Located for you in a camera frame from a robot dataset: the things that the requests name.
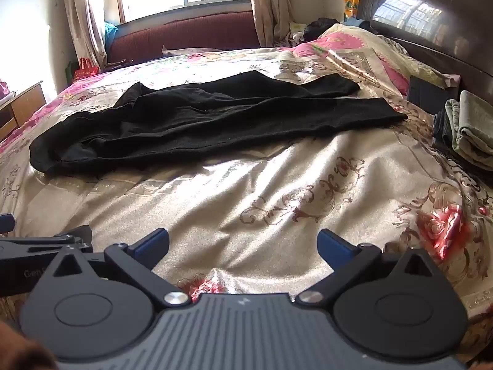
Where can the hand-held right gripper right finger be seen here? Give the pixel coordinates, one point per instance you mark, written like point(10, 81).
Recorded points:
point(334, 247)

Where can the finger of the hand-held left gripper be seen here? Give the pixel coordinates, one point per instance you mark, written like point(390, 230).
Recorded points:
point(73, 236)
point(5, 224)

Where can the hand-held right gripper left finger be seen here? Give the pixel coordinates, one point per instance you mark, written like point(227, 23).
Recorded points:
point(153, 247)

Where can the black pants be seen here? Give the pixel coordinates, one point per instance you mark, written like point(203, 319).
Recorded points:
point(185, 123)

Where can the person's brown fuzzy clothing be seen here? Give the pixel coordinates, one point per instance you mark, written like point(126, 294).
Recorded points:
point(23, 347)

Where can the floral satin bedspread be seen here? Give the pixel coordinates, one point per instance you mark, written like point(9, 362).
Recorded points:
point(246, 200)

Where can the wooden cabinet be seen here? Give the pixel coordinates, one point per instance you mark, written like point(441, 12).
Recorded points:
point(21, 106)

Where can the pink bundle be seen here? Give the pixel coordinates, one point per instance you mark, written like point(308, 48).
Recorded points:
point(4, 88)

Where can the dark folded garment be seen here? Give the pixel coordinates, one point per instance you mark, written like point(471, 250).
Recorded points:
point(443, 131)

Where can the red bag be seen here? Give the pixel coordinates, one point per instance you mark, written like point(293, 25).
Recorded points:
point(85, 70)

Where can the grey-green folded cloth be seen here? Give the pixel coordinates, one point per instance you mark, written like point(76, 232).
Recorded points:
point(472, 131)

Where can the pink floral quilt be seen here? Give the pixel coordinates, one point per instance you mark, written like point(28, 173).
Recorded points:
point(358, 54)

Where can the grey cloth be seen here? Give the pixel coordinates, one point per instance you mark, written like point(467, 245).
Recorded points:
point(185, 49)

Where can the teal cloth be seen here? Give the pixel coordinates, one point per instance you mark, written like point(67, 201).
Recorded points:
point(109, 32)

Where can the maroon sofa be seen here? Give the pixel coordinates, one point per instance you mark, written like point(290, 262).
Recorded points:
point(181, 31)

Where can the pale crumpled cloth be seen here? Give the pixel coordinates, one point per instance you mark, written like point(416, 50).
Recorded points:
point(294, 31)

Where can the dark clothing pile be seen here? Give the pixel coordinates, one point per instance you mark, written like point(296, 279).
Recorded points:
point(319, 27)

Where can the beige patterned curtain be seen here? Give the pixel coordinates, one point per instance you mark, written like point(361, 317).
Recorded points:
point(269, 4)
point(86, 11)

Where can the blue cloth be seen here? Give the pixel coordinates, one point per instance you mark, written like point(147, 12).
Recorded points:
point(356, 22)

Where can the yellow packet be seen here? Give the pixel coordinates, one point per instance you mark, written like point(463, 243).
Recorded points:
point(349, 5)

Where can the dark wooden headboard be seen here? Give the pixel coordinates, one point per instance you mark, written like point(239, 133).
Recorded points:
point(431, 19)

